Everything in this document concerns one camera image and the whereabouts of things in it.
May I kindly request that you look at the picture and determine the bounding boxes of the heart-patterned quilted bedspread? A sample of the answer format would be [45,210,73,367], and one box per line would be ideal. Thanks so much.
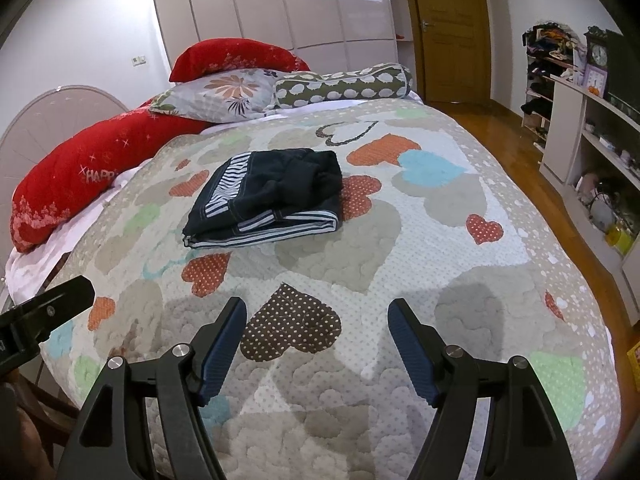
[40,97,623,480]

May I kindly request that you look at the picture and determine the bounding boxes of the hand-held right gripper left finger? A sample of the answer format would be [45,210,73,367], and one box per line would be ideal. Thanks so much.
[57,297,248,480]

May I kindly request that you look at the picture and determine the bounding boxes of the glossy beige wardrobe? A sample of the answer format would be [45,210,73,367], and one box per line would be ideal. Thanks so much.
[147,0,416,68]

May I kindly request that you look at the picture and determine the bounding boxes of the red floral pillow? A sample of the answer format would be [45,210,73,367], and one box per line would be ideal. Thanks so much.
[169,37,311,83]

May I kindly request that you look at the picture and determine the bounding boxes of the dark mantel clock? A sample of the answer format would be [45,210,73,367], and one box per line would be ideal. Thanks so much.
[585,27,610,68]

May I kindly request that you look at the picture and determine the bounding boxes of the yellow jar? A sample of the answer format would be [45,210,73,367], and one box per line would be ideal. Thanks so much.
[606,225,633,256]

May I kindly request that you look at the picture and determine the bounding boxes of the grey floral pillow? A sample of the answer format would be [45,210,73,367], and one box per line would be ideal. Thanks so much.
[149,69,293,123]

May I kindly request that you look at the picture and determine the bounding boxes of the round padded headboard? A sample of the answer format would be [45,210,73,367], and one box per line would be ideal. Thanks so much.
[0,87,132,271]

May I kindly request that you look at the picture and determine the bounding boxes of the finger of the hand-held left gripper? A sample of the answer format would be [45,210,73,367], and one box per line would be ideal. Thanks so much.
[0,276,96,374]

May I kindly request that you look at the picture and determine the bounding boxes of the white round lamp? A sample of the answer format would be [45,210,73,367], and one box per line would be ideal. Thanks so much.
[592,200,616,231]

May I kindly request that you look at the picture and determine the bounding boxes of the white shelf unit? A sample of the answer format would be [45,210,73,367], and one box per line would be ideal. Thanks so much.
[539,80,640,311]

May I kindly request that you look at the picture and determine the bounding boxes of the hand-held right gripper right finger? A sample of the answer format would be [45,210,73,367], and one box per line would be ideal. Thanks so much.
[387,298,571,480]

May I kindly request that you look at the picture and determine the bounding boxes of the green white-dotted bolster pillow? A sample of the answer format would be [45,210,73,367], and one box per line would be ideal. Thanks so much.
[274,62,415,109]

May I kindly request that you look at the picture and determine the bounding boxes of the red starry long pillow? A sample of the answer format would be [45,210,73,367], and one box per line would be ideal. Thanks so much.
[10,105,211,253]

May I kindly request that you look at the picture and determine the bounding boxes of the wooden door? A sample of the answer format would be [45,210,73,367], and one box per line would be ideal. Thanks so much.
[400,0,493,106]

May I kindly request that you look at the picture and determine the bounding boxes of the shoe rack with shoes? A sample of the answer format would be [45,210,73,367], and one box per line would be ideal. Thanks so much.
[520,22,586,146]

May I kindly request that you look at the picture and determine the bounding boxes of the navy pants with striped trim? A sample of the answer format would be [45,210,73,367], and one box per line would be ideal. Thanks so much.
[181,147,343,250]

